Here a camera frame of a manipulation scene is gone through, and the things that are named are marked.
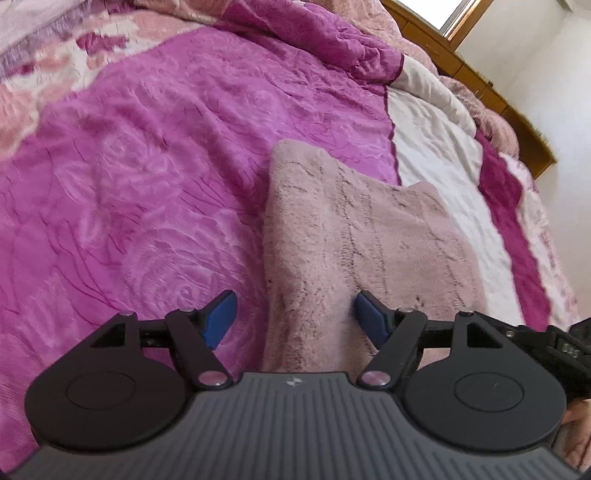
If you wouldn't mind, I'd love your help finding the person's right hand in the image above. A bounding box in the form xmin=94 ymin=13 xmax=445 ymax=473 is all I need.
xmin=556 ymin=400 xmax=591 ymax=469

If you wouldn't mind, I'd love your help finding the wooden headboard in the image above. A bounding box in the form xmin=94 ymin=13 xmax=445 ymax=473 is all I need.
xmin=382 ymin=0 xmax=558 ymax=180

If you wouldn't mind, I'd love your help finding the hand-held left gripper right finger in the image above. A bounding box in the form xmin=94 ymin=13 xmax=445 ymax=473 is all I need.
xmin=353 ymin=290 xmax=505 ymax=390

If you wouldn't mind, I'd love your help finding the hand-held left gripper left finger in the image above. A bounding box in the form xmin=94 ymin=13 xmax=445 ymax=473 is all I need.
xmin=89 ymin=289 xmax=238 ymax=390

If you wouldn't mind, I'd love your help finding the pink comforter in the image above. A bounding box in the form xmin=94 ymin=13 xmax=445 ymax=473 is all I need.
xmin=300 ymin=0 xmax=522 ymax=155

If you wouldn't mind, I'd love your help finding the magenta and white patchwork quilt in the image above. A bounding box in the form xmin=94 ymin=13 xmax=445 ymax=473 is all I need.
xmin=0 ymin=0 xmax=583 ymax=468

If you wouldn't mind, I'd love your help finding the pink knit cardigan sweater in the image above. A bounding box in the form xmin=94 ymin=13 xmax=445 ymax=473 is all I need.
xmin=260 ymin=138 xmax=491 ymax=376

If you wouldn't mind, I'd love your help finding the window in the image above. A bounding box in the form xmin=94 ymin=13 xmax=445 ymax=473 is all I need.
xmin=396 ymin=0 xmax=496 ymax=38

